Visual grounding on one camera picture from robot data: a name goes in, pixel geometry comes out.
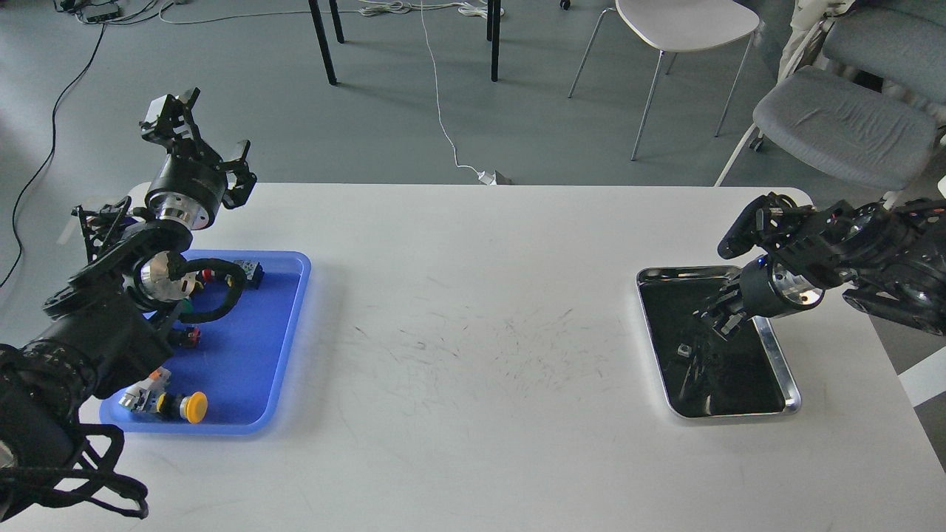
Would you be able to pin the orange white contact block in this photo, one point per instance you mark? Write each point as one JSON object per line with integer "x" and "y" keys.
{"x": 158, "y": 381}

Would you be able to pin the white power adapter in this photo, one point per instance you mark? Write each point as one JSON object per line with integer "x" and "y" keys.
{"x": 493, "y": 178}

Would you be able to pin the black switch contact block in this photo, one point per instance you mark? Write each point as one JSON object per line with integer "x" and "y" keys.
{"x": 253, "y": 272}

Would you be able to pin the yellow mushroom push button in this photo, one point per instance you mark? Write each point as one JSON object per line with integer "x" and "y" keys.
{"x": 164, "y": 405}

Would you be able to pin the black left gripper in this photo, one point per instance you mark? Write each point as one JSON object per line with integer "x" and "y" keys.
{"x": 188, "y": 189}

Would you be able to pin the white chair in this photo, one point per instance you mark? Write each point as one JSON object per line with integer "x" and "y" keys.
{"x": 680, "y": 26}

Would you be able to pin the silver metal tray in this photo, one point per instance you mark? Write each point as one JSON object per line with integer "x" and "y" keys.
{"x": 702, "y": 375}

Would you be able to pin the blue plastic tray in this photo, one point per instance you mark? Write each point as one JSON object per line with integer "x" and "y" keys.
{"x": 240, "y": 360}

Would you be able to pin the grey upholstered chair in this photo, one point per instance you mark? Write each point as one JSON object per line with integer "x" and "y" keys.
{"x": 844, "y": 130}

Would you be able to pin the black selector switch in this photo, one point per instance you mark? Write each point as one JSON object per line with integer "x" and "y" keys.
{"x": 187, "y": 337}

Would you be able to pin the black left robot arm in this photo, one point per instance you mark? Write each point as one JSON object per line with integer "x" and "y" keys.
{"x": 112, "y": 323}

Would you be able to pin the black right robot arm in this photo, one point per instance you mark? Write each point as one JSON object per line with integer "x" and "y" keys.
{"x": 889, "y": 260}

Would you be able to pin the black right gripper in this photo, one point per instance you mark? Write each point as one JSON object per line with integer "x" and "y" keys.
{"x": 764, "y": 287}

